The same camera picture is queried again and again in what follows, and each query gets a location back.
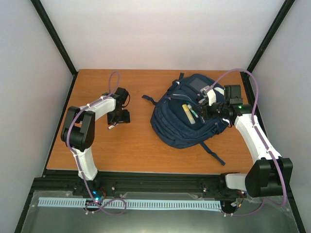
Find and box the black frame post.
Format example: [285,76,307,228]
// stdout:
[247,0,295,72]
[30,0,78,76]

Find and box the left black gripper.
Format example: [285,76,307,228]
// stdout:
[107,109,130,125]

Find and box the white green glue stick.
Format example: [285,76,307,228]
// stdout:
[187,104,199,118]

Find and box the yellow highlighter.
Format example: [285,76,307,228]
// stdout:
[182,104,195,124]

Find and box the black aluminium frame base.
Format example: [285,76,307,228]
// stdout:
[16,70,305,233]

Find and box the light blue slotted cable duct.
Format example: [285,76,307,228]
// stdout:
[37,197,222,211]

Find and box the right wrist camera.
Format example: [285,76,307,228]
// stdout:
[200,85,217,106]

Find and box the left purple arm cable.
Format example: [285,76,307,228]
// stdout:
[67,70,127,216]

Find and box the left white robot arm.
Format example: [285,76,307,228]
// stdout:
[61,87,130,196]

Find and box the right black frame post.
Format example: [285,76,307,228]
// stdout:
[247,0,295,72]

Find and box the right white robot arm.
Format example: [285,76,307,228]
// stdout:
[195,85,293,198]

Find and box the navy blue student backpack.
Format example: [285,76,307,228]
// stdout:
[142,73,229,165]

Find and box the left black frame post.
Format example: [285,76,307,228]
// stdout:
[30,0,78,76]

